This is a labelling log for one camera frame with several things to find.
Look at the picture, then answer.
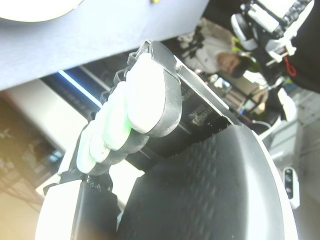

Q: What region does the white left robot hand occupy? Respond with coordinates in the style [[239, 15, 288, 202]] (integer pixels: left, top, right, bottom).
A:
[[34, 39, 300, 240]]

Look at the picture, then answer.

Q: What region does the person in white shirt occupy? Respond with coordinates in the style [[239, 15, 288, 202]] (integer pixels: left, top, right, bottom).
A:
[[177, 18, 266, 81]]

